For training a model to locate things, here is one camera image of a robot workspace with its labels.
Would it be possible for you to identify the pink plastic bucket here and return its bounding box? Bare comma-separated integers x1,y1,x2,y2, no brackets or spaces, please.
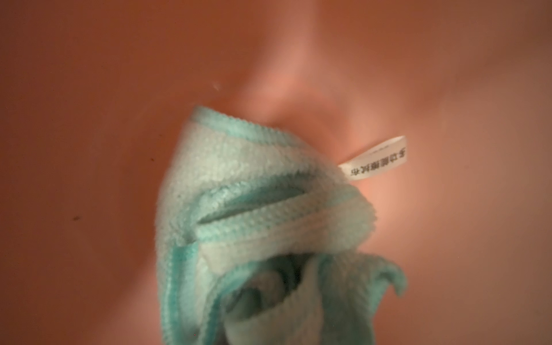
1,1,551,344

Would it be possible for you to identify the light green microfiber cloth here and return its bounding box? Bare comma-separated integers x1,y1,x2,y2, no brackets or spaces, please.
155,107,407,344

